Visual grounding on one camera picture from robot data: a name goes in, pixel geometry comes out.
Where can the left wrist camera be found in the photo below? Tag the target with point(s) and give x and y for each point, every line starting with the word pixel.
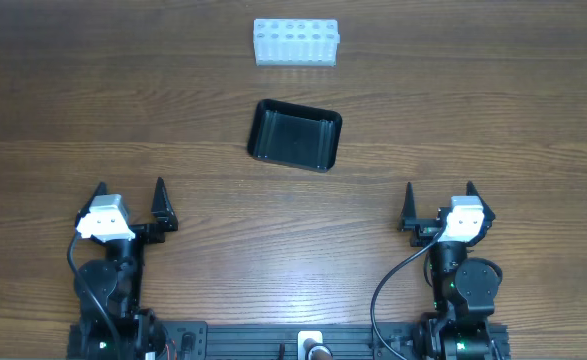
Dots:
pixel 105 218

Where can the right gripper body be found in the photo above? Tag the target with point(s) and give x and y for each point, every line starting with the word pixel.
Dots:
pixel 425 231

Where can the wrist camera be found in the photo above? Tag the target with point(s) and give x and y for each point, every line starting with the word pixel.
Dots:
pixel 105 218
pixel 464 220

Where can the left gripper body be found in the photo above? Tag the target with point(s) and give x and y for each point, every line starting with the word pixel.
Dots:
pixel 149 233

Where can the black tray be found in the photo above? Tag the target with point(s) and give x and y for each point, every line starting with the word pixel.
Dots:
pixel 297 137

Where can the white test tube rack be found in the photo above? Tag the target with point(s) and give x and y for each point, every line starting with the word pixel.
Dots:
pixel 295 45

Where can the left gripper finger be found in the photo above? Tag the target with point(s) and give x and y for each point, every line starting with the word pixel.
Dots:
pixel 96 193
pixel 160 204

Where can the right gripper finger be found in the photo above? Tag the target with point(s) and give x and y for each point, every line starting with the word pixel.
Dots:
pixel 477 192
pixel 409 207

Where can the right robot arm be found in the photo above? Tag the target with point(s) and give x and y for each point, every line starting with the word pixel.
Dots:
pixel 465 285

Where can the mounting rail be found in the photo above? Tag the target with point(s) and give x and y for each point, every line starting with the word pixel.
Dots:
pixel 253 342

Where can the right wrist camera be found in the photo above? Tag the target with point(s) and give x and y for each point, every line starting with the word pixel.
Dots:
pixel 464 220

